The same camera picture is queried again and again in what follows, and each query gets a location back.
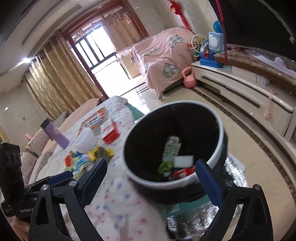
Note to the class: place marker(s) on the striped cushion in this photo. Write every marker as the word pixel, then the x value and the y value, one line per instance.
pixel 38 142

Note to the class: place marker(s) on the white polka dot tablecloth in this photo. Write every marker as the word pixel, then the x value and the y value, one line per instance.
pixel 117 211

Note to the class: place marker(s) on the red white small box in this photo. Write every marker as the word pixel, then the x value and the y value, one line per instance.
pixel 109 131

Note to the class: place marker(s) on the beige curtain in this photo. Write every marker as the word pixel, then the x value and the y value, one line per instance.
pixel 57 81

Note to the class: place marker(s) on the yellow snack wrapper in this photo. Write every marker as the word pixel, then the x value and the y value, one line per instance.
pixel 99 152

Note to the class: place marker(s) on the blue yellow paper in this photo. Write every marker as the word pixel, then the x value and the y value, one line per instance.
pixel 79 164

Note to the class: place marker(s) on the pink heart sofa cover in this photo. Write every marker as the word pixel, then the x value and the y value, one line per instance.
pixel 161 58

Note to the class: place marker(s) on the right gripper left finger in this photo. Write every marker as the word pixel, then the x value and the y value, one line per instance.
pixel 47 222

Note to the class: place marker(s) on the blue spiky ball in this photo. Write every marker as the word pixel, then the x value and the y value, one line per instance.
pixel 217 27

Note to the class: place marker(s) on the orange snack wrapper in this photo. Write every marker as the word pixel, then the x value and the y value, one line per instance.
pixel 68 159

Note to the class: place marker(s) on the pink stick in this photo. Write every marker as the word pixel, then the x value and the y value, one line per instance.
pixel 223 28

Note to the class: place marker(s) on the purple travel mug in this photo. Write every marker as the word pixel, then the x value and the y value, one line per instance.
pixel 54 134

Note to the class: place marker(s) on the white TV cabinet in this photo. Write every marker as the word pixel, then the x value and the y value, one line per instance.
pixel 271 106

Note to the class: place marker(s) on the white trash bin black liner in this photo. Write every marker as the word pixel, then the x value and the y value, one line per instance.
pixel 160 151

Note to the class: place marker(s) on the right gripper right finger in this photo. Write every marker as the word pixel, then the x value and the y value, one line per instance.
pixel 254 221

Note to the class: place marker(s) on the pink kettlebell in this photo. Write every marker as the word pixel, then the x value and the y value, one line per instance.
pixel 189 77

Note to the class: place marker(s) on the blue toy set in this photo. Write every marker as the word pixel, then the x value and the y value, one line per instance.
pixel 207 48

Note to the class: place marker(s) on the red Chinese knot decoration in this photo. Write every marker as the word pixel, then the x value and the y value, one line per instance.
pixel 177 10

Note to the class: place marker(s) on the black television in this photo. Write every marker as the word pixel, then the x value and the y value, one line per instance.
pixel 268 25

